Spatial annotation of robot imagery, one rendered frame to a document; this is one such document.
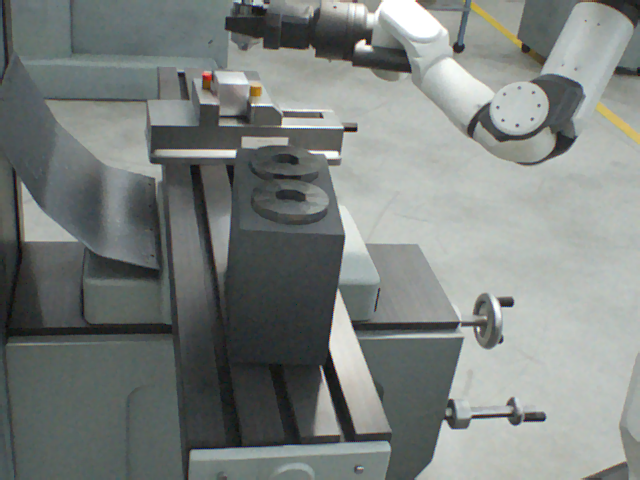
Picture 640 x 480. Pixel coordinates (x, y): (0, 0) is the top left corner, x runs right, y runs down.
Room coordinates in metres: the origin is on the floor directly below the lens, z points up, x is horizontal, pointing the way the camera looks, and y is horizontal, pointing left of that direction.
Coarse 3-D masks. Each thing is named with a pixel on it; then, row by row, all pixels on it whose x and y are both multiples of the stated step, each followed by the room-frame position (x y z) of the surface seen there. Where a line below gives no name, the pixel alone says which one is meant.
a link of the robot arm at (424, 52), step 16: (384, 0) 1.28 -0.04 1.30; (400, 0) 1.28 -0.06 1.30; (384, 16) 1.25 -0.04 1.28; (400, 16) 1.24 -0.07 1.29; (416, 16) 1.25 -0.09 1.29; (400, 32) 1.22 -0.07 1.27; (416, 32) 1.21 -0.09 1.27; (432, 32) 1.22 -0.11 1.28; (416, 48) 1.20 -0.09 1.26; (432, 48) 1.21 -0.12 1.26; (448, 48) 1.22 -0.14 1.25; (416, 64) 1.20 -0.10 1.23; (432, 64) 1.20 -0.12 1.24; (416, 80) 1.21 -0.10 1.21
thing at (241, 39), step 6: (234, 12) 1.26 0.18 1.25; (240, 12) 1.26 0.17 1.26; (246, 12) 1.25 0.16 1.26; (252, 12) 1.26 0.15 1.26; (258, 12) 1.26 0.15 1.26; (234, 36) 1.26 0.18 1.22; (240, 36) 1.26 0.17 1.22; (246, 36) 1.25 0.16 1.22; (234, 42) 1.26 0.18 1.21; (240, 42) 1.26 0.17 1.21; (246, 42) 1.25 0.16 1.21; (252, 42) 1.26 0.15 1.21; (258, 42) 1.27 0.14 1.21
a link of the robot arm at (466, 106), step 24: (432, 72) 1.19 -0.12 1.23; (456, 72) 1.18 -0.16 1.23; (432, 96) 1.18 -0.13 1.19; (456, 96) 1.15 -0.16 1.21; (480, 96) 1.14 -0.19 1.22; (456, 120) 1.14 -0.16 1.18; (480, 120) 1.09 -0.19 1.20; (480, 144) 1.12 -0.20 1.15; (504, 144) 1.08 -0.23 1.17; (528, 144) 1.08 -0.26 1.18; (552, 144) 1.12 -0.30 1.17
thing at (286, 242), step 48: (240, 192) 0.88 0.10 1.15; (288, 192) 0.88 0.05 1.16; (240, 240) 0.79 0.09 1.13; (288, 240) 0.80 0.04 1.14; (336, 240) 0.81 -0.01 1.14; (240, 288) 0.79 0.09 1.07; (288, 288) 0.80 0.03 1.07; (336, 288) 0.81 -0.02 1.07; (240, 336) 0.79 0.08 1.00; (288, 336) 0.80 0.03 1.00
